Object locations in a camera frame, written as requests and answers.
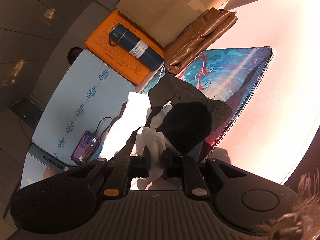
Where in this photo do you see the dark blue vacuum bottle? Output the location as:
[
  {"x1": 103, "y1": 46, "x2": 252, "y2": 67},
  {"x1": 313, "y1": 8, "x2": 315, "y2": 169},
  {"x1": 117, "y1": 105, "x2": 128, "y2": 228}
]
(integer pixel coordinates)
[{"x1": 108, "y1": 24, "x2": 164, "y2": 71}]

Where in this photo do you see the orange cardboard box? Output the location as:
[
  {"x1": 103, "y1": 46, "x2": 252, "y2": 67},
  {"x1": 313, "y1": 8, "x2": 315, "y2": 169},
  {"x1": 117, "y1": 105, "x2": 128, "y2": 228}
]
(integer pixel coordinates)
[{"x1": 84, "y1": 10, "x2": 164, "y2": 85}]

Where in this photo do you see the black charging cable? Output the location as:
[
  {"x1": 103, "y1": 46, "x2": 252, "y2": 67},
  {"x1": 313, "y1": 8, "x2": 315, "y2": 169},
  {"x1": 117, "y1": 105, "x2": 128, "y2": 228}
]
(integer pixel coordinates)
[{"x1": 92, "y1": 116, "x2": 113, "y2": 140}]

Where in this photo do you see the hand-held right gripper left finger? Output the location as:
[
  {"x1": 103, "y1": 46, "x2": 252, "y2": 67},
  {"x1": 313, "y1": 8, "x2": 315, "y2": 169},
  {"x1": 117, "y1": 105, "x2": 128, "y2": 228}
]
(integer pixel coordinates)
[{"x1": 76, "y1": 146, "x2": 151, "y2": 197}]

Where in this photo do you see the black smartphone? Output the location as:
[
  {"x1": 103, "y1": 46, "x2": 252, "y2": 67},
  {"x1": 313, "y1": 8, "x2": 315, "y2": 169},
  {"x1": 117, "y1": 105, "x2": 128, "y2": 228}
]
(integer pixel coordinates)
[{"x1": 70, "y1": 130, "x2": 100, "y2": 165}]

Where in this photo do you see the brown cardboard box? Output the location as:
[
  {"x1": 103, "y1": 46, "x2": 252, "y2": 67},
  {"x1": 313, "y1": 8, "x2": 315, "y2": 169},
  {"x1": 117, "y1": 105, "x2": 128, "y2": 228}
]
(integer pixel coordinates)
[{"x1": 116, "y1": 0, "x2": 240, "y2": 48}]

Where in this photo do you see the white shirt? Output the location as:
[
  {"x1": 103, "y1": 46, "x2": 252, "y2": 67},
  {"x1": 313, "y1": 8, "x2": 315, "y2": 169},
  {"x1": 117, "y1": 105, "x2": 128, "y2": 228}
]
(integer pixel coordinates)
[{"x1": 96, "y1": 91, "x2": 180, "y2": 190}]

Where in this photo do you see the furry sleeve cuff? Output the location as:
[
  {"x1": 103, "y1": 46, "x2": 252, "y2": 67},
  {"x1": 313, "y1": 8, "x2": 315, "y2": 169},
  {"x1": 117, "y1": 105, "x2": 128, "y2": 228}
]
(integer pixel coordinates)
[{"x1": 262, "y1": 166, "x2": 320, "y2": 240}]

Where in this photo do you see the light blue cardboard box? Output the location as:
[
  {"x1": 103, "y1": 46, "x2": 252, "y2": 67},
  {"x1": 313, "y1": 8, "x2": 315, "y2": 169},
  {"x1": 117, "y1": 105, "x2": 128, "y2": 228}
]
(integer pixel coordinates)
[
  {"x1": 20, "y1": 152, "x2": 70, "y2": 189},
  {"x1": 31, "y1": 49, "x2": 137, "y2": 167}
]

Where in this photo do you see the brown leather garment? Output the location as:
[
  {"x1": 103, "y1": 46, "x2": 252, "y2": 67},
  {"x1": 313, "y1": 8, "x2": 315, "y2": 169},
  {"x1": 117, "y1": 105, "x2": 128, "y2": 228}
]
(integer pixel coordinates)
[{"x1": 164, "y1": 8, "x2": 238, "y2": 75}]

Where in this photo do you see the black garment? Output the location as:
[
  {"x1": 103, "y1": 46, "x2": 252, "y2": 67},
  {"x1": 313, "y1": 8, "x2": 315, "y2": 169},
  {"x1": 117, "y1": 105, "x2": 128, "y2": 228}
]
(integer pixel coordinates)
[{"x1": 107, "y1": 73, "x2": 233, "y2": 189}]

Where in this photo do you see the printed desk mat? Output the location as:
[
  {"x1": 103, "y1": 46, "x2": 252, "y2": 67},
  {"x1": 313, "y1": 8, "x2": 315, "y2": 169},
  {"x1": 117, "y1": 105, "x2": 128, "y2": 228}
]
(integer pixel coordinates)
[{"x1": 144, "y1": 46, "x2": 274, "y2": 163}]

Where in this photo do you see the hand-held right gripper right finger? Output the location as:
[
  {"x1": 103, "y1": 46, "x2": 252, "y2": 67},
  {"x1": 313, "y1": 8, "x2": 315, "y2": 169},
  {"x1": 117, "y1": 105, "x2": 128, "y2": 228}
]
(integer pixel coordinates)
[{"x1": 162, "y1": 147, "x2": 248, "y2": 200}]

